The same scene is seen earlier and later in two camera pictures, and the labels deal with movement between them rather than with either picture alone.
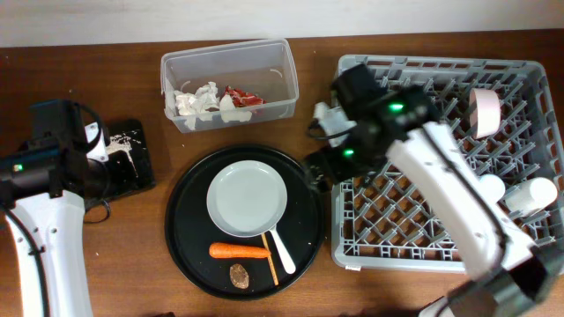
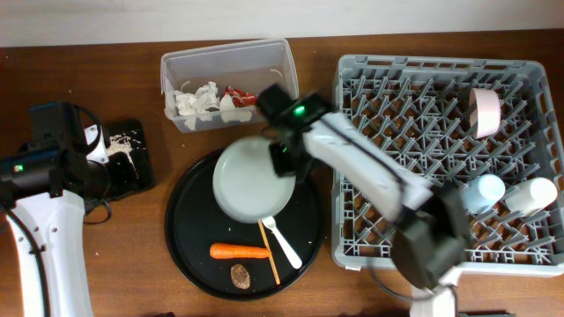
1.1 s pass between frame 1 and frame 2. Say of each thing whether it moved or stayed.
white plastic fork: moved
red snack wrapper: stayed
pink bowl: stayed
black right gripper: moved
